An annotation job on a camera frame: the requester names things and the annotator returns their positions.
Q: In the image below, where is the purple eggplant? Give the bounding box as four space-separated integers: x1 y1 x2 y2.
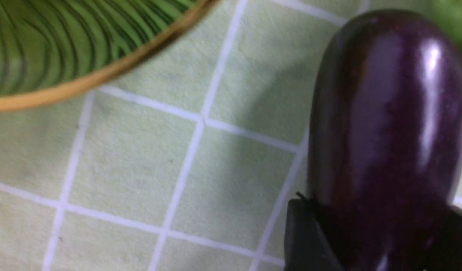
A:
308 9 462 271

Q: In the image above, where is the green checkered tablecloth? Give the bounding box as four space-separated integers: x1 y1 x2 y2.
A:
0 0 436 271

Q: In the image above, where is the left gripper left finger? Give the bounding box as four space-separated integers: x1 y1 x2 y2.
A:
284 192 344 271

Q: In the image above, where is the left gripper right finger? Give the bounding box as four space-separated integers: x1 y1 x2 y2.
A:
425 206 462 271

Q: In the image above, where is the green glass leaf plate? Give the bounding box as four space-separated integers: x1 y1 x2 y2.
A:
0 0 218 112

